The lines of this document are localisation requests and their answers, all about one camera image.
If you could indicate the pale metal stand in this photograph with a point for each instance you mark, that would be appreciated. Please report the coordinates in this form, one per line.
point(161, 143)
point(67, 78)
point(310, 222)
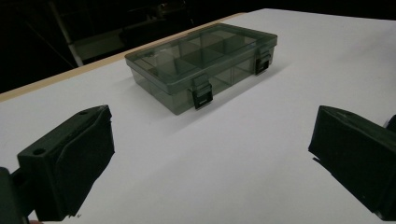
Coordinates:
point(70, 43)

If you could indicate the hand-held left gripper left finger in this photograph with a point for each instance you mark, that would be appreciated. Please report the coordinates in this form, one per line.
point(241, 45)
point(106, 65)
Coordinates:
point(62, 165)

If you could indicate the grey transparent compartment box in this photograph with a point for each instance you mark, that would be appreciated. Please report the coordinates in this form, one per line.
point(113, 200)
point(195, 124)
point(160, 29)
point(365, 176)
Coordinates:
point(193, 59)

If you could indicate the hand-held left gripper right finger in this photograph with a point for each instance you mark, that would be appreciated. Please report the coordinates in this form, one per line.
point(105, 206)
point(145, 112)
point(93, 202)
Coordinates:
point(358, 155)

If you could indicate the white table mat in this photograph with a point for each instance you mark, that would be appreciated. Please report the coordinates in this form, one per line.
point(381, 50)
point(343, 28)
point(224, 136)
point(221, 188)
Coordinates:
point(233, 155)

